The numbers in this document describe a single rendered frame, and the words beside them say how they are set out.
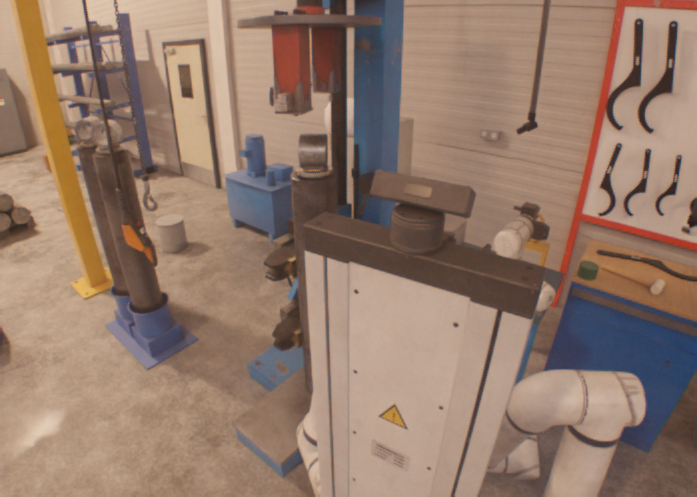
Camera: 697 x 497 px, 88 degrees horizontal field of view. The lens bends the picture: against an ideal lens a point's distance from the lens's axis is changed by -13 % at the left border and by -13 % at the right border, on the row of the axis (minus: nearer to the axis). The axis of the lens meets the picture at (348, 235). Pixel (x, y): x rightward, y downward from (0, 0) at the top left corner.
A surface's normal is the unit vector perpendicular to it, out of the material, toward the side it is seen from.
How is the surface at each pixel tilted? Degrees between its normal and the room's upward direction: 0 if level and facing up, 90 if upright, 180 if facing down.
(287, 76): 90
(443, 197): 61
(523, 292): 90
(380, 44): 90
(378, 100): 90
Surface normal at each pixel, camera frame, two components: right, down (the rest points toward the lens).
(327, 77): -0.28, 0.43
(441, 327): -0.52, 0.38
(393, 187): -0.46, -0.10
